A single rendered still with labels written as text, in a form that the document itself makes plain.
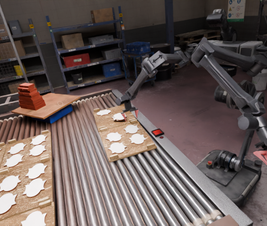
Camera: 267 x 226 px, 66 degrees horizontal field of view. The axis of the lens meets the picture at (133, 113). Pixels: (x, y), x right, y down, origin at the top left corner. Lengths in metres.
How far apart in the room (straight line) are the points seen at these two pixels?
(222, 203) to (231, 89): 0.56
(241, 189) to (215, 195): 1.03
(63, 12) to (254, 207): 5.80
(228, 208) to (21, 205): 1.08
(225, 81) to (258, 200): 1.64
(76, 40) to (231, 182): 4.82
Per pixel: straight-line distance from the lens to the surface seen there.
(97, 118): 1.99
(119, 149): 1.50
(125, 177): 1.32
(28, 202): 1.39
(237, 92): 1.09
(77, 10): 6.39
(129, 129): 1.71
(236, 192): 2.20
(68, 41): 5.77
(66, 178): 1.44
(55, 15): 6.33
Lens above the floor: 1.82
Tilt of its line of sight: 27 degrees down
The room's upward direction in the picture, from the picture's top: 8 degrees counter-clockwise
